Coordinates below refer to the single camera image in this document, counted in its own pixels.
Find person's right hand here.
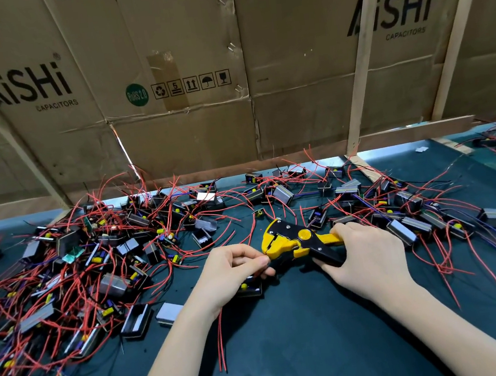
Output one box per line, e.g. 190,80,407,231
309,214,422,318

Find person's left hand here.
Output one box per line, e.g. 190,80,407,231
179,239,282,325

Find black module with red wires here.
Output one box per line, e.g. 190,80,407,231
208,274,274,374

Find yellow black wire stripper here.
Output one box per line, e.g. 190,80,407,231
258,210,349,277

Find person's left forearm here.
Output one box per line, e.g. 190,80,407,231
111,298,230,376

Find person's right forearm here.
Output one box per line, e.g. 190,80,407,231
379,270,496,376

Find long horizontal wooden strip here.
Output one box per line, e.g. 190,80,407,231
0,114,483,223

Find printed brown cardboard sheet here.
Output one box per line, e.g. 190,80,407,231
233,0,496,161

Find printed cardboard sheet with symbols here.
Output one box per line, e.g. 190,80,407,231
0,0,262,213

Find slanted wooden batten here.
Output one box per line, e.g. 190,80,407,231
0,21,74,218

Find pile of wired electronic modules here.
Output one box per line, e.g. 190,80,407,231
0,121,496,376

